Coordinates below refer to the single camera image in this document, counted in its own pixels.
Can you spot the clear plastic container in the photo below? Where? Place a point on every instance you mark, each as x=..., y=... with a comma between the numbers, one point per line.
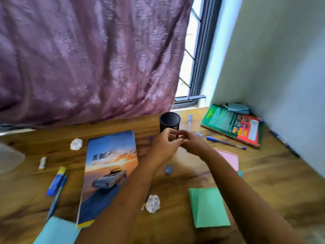
x=10, y=158

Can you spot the large notebook yellow spine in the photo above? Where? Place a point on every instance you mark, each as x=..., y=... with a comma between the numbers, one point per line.
x=109, y=160

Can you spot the black window frame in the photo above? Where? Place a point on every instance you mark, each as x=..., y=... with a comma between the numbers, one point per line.
x=205, y=48

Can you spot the person's right hand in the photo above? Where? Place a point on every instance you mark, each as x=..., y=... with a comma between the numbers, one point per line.
x=195, y=146

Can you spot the blue glue stick yellow cap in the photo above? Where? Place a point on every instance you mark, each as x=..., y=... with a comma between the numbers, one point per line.
x=55, y=182

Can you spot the white paper ball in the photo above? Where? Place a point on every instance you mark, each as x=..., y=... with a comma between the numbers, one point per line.
x=76, y=144

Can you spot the light blue sticky note pad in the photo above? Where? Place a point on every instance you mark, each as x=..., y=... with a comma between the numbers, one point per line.
x=54, y=232
x=238, y=108

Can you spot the person's right forearm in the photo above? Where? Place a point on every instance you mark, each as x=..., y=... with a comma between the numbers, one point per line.
x=248, y=200

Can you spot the green and red book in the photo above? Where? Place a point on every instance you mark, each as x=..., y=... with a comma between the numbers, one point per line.
x=223, y=121

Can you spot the person's left forearm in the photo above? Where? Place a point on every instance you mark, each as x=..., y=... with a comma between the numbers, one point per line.
x=119, y=208

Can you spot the teal marker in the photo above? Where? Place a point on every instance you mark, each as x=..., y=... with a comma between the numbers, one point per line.
x=240, y=174

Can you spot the black mesh pen holder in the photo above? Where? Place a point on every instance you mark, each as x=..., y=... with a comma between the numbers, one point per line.
x=169, y=120

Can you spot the purple patterned curtain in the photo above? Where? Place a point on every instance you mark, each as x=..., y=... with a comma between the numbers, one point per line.
x=89, y=60

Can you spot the small white stick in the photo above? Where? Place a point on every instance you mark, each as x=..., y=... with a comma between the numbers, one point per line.
x=42, y=163

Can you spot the person's left hand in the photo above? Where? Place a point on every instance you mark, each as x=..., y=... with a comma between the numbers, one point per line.
x=162, y=149

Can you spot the pink plastic lid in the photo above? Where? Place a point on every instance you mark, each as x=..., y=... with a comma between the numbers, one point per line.
x=229, y=160

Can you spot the thin blue pen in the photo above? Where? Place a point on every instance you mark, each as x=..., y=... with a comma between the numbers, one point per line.
x=151, y=138

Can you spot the green sticky note pad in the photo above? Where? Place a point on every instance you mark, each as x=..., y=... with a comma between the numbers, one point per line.
x=208, y=208

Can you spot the white black marker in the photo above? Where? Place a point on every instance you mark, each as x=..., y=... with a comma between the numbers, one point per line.
x=225, y=106

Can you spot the printed paper ball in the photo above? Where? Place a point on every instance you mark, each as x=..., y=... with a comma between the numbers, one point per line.
x=152, y=204

